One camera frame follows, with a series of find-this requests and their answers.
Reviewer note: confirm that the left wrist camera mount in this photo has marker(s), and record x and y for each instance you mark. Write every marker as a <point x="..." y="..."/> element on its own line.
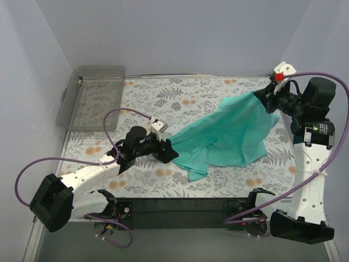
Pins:
<point x="158" y="126"/>

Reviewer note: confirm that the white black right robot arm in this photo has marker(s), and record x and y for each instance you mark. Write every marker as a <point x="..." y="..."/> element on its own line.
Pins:
<point x="301" y="218"/>

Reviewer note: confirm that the aluminium frame rail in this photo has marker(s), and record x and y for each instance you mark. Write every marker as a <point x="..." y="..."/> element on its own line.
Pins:
<point x="76" y="242"/>

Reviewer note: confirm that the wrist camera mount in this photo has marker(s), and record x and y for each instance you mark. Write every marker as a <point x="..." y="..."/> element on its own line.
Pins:
<point x="158" y="126"/>
<point x="279" y="75"/>

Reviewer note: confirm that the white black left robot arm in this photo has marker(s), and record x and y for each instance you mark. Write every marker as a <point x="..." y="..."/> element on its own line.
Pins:
<point x="58" y="199"/>

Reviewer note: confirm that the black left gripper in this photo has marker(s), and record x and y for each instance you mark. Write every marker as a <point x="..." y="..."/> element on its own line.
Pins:
<point x="164" y="150"/>

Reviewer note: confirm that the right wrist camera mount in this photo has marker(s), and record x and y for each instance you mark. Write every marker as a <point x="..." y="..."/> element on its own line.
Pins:
<point x="279" y="75"/>

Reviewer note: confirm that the clear plastic bin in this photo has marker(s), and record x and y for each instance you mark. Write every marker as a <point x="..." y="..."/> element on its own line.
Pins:
<point x="91" y="93"/>

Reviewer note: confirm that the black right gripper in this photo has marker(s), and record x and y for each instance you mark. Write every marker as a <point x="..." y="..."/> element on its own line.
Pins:
<point x="270" y="98"/>

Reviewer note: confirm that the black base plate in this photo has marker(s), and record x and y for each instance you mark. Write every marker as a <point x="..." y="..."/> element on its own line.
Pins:
<point x="183" y="213"/>

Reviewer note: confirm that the teal t shirt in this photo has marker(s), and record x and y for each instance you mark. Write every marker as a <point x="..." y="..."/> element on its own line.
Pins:
<point x="232" y="135"/>

